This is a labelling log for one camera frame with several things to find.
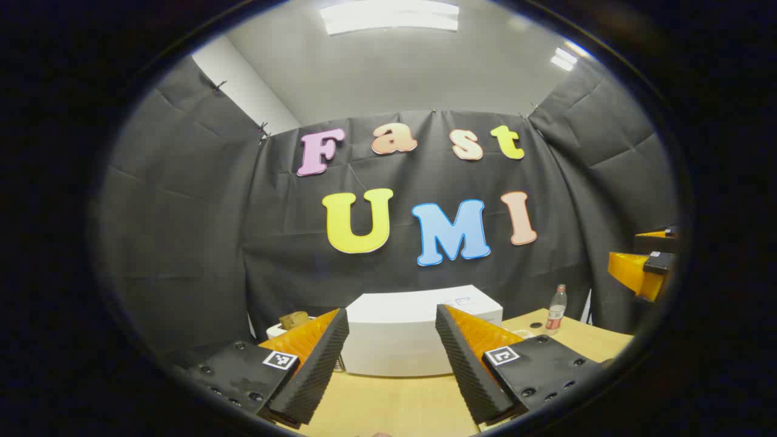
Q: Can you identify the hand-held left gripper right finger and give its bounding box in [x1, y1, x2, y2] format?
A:
[435, 304, 608, 425]

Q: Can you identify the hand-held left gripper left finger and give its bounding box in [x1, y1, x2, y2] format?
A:
[185, 308, 351, 429]

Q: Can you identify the large ceiling light panel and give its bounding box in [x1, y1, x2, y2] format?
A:
[320, 0, 460, 36]

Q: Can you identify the black backdrop cloth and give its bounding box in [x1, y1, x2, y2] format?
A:
[97, 56, 679, 365]

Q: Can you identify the small ceiling light panel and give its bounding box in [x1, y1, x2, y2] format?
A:
[549, 47, 579, 72]

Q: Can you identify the clear plastic bottle red label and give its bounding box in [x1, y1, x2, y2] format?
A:
[545, 284, 568, 336]

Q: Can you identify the white microwave oven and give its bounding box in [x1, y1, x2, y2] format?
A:
[340, 285, 504, 378]

